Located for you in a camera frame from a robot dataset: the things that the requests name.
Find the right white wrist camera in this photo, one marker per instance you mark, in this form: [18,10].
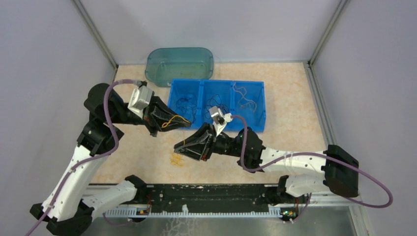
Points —
[220,120]

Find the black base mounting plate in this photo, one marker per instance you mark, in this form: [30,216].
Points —
[225,198]

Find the blue three-compartment bin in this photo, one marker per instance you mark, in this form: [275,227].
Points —
[192,99]

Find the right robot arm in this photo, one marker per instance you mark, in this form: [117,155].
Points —
[302,172]

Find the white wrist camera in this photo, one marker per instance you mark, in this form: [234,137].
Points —
[139,100]
[220,120]

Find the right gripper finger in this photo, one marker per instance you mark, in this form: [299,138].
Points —
[196,152]
[204,135]

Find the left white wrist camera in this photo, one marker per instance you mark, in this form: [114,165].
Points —
[139,100]

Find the teal transparent plastic tub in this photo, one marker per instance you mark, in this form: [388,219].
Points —
[165,64]

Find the white cable duct strip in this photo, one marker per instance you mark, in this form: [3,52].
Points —
[130,211]

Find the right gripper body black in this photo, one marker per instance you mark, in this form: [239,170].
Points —
[223,145]

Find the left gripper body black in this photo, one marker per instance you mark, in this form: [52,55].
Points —
[147,118]

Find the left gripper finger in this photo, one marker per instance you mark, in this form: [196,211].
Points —
[163,112]
[176,123]

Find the aluminium frame rail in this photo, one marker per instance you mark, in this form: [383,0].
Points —
[116,195]

